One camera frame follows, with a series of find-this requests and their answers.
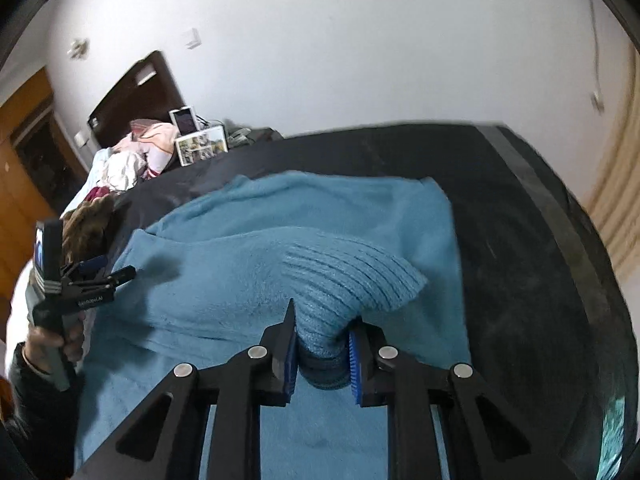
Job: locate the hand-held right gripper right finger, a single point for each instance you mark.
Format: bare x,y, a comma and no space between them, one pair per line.
355,365

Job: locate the wooden wardrobe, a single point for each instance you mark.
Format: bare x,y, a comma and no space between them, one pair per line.
30,175

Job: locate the blue knitted sweater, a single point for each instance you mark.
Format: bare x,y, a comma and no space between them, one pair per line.
225,270

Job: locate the person's left forearm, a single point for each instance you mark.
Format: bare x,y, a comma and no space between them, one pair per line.
40,420

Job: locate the beige curtain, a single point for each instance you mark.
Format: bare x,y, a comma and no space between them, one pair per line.
622,170

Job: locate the brown fuzzy garment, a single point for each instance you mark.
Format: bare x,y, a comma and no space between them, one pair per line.
90,227

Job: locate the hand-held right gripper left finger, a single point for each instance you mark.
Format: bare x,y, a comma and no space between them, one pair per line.
289,360

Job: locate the dark wooden headboard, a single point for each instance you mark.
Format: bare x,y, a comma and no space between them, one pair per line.
145,95

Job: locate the pink patterned bedding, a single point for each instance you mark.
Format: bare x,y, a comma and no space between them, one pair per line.
155,142

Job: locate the white wall switch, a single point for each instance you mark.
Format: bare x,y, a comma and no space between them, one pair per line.
191,38

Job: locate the person's left hand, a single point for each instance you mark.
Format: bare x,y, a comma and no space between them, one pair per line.
72,340

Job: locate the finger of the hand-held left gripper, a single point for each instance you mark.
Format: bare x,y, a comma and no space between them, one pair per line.
92,264
107,278

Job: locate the white tablet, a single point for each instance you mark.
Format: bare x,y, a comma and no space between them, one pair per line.
183,120

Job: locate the photo print box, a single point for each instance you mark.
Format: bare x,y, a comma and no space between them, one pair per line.
202,145

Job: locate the white cloth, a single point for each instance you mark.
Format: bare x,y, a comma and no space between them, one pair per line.
122,170

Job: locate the white wall hook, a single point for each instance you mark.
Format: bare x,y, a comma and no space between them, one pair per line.
78,48

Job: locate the black box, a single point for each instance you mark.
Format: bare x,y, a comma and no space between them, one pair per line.
265,135

